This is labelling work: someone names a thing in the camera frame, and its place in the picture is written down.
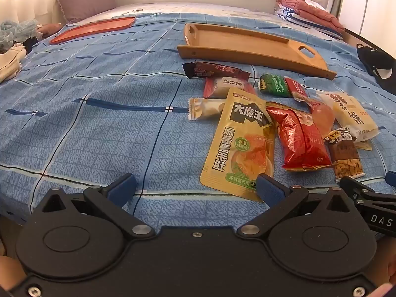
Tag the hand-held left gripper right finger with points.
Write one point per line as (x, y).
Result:
(269, 189)

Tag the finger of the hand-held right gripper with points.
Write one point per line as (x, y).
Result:
(351, 185)
(391, 178)

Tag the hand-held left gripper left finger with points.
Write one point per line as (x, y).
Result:
(122, 188)

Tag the brown nut bar packet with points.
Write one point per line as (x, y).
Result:
(345, 157)

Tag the large yellow snack packet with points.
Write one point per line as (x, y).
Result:
(238, 148)

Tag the red nut snack bag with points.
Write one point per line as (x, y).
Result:
(297, 139)

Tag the white pastry packet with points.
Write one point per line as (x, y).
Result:
(352, 114)

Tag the red clear-ended wafer packet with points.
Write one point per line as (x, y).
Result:
(314, 104)

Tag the cream dotted snack packet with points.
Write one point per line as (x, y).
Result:
(204, 108)

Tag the green pea snack packet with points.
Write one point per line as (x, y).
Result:
(273, 85)

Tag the pink and white snack packet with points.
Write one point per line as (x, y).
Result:
(222, 87)

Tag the dark red bar packet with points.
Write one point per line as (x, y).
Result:
(216, 70)

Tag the black cloth bag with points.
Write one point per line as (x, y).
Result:
(369, 60)

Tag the orange plastic tray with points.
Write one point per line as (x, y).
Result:
(92, 27)

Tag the cream cloth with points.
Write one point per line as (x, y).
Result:
(10, 63)

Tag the blue striped folded towel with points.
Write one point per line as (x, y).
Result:
(289, 14)

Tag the brown cloth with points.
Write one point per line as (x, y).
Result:
(48, 29)

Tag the folded towels stack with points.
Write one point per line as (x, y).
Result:
(312, 14)

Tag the white wardrobe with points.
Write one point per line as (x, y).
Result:
(368, 0)

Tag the white folded cloth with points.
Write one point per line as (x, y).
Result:
(314, 3)

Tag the white bed sheet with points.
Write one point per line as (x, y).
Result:
(185, 7)

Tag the wooden bed frame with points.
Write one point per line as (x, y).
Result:
(362, 37)

